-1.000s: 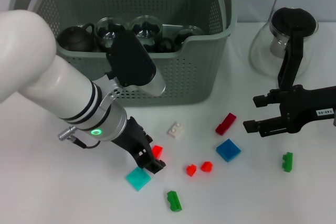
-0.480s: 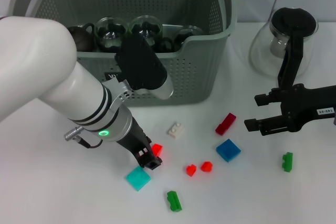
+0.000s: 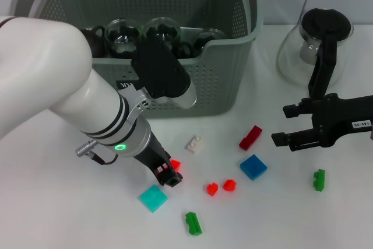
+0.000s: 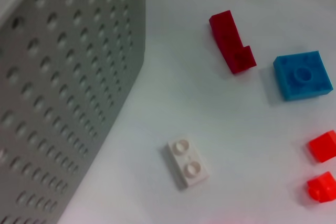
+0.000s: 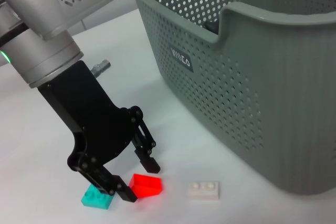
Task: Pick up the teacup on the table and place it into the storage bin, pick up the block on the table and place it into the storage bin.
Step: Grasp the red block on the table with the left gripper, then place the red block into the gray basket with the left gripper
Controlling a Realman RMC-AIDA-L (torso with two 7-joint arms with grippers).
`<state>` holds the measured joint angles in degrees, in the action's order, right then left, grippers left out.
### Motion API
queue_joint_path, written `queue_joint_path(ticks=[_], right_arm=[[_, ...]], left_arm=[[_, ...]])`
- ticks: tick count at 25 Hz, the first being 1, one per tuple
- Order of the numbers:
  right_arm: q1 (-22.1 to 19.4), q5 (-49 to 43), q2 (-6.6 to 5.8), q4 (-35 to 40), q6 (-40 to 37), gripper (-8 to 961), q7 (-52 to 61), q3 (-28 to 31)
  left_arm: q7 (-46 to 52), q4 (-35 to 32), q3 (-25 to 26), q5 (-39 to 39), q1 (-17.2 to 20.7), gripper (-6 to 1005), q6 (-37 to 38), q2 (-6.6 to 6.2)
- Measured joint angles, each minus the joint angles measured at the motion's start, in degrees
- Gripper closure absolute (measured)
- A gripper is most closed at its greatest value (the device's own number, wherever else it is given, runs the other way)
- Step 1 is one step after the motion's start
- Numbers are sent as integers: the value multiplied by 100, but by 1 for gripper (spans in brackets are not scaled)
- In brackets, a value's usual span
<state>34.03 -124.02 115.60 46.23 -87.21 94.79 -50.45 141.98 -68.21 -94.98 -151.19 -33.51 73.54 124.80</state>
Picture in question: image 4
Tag white small brick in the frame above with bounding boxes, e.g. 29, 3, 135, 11
160, 137, 211, 190

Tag grey perforated storage basket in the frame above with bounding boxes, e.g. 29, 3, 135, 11
0, 0, 146, 224

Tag dark red long brick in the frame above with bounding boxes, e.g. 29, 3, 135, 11
208, 10, 257, 74

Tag blue square brick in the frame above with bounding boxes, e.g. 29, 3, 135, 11
272, 50, 334, 101

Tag red sloped small brick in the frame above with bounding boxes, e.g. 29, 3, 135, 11
307, 130, 336, 163

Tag red notched small brick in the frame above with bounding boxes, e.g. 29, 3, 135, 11
306, 171, 336, 204

